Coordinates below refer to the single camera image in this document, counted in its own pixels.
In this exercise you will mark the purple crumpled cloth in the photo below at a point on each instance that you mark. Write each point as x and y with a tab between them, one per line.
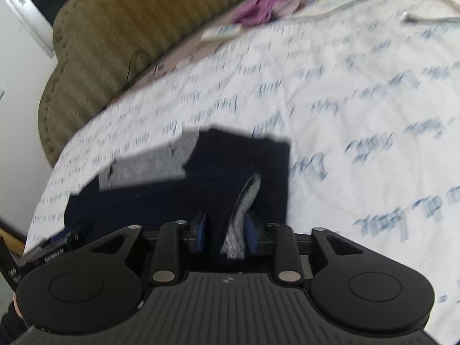
259	12

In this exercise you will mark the white script-print bed sheet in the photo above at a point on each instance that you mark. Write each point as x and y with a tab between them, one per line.
366	91

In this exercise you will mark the white power strip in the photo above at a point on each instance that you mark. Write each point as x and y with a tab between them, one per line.
221	33

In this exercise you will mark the olive green padded headboard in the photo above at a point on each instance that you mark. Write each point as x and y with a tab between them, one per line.
100	45

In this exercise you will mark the grey and navy knit sweater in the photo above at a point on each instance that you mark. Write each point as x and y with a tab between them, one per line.
220	173

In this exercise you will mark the person's left hand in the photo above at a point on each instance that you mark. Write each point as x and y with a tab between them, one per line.
17	309

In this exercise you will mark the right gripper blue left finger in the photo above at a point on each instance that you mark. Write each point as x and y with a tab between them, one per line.
197	231

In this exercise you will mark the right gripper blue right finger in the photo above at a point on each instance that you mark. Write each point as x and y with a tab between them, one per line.
251	233

